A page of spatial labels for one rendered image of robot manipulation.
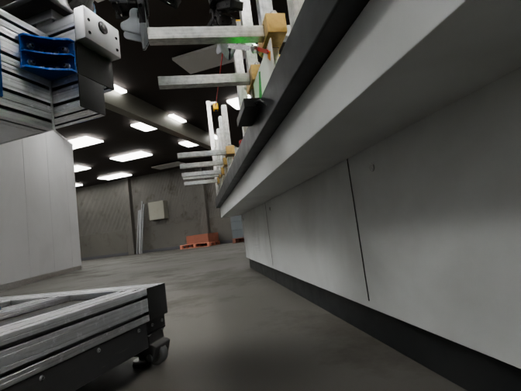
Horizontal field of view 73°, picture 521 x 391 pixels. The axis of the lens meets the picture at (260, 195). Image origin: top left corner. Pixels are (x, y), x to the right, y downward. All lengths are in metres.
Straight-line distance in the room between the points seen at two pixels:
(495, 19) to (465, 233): 0.37
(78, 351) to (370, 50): 0.80
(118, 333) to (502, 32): 0.93
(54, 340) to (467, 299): 0.78
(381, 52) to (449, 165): 0.29
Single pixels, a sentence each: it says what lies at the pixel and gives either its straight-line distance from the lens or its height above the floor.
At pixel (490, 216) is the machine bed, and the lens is 0.64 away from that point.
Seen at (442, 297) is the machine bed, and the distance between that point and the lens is 0.78.
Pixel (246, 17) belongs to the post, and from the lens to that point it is 1.33.
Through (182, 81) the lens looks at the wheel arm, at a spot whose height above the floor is 0.83.
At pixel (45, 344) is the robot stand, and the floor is 0.18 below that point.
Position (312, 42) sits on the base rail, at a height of 0.62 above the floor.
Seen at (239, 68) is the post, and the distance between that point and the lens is 1.53.
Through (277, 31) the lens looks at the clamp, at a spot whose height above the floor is 0.82.
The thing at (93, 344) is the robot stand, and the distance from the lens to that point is 0.93.
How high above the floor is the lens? 0.35
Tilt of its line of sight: 6 degrees up
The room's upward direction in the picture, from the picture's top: 7 degrees counter-clockwise
